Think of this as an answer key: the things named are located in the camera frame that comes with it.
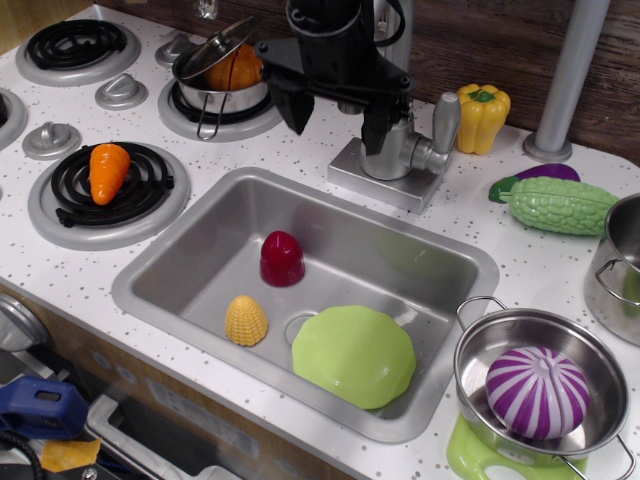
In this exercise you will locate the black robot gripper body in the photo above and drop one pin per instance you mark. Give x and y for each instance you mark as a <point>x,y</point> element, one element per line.
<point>341,65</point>

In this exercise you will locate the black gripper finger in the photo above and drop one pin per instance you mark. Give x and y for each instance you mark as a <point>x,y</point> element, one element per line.
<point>294,103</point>
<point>379,117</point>

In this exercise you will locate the silver toy faucet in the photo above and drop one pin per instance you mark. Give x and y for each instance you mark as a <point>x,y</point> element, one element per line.
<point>410,167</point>

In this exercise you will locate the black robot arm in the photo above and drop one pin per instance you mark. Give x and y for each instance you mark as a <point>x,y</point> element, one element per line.
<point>320,16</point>

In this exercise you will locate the orange toy pumpkin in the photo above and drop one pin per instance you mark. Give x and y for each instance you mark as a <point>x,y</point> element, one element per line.
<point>241,69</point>

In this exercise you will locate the steel pot lid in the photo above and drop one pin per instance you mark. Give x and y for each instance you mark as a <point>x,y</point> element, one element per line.
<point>216,48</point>

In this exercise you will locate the yellow toy bell pepper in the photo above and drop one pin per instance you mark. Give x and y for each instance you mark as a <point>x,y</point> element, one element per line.
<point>484,110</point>

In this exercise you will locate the back right coil burner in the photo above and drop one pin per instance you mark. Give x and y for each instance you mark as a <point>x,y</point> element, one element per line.
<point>238,131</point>

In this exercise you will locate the silver stove knob back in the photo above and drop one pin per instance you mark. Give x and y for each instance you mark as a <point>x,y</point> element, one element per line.
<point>169,52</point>

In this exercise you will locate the silver stove knob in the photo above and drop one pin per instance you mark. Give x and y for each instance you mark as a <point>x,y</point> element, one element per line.
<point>121,93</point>
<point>51,141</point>
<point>169,52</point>

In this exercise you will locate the purple toy eggplant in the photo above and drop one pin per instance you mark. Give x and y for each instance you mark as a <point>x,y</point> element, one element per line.
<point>552,170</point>

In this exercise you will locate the red toy vegetable piece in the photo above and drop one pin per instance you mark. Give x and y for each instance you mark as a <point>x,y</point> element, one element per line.
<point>282,260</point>

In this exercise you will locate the front black coil burner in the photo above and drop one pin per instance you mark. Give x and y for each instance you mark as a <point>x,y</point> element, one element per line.
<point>154,193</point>

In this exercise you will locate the silver stove knob middle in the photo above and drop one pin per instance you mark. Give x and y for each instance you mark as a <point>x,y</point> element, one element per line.
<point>121,93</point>

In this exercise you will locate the grey vertical pole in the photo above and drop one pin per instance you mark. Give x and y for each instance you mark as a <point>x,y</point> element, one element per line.
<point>549,143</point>

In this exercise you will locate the orange toy carrot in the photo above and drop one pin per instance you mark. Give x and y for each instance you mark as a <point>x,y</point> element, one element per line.
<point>108,166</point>

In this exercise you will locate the stainless steel sink basin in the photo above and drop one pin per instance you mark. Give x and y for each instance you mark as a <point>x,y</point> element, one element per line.
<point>185,280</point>

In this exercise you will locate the green toy bitter gourd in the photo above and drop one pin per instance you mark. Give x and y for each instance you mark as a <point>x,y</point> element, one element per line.
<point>559,206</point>

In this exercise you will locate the back left coil burner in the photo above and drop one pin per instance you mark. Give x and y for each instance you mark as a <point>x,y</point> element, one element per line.
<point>77,53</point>

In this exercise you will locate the yellow toy corn piece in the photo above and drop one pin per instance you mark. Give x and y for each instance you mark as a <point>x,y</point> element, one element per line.
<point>246,324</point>

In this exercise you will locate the light green plastic plate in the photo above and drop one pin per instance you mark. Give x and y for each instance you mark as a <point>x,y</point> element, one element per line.
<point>357,353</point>

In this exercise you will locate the silver stove knob front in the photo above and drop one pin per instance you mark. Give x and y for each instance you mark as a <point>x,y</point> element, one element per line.
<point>51,141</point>

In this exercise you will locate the far left burner edge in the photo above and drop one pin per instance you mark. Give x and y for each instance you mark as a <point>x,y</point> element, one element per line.
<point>16,117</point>

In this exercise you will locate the tall steel pot right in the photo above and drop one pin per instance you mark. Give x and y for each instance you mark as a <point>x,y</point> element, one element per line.
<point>611,286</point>

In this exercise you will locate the purple white toy onion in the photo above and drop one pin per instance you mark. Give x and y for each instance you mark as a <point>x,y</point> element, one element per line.
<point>537,392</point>

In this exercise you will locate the light green plastic board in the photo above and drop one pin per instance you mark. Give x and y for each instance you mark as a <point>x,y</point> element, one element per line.
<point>470,458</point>

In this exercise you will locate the silver oven knob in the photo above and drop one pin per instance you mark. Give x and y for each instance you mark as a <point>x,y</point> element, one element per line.
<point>20,328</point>

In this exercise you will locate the blue clamp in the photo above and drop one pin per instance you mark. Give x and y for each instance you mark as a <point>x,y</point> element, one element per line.
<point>42,409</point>

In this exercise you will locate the yellow tape piece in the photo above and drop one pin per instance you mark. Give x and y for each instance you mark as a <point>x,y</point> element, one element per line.
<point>62,455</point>

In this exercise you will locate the small steel pot with handle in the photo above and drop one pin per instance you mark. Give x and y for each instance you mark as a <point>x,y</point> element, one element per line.
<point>220,107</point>

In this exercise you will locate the steel pan with handles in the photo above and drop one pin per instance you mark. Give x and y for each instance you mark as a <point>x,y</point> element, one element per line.
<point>596,449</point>

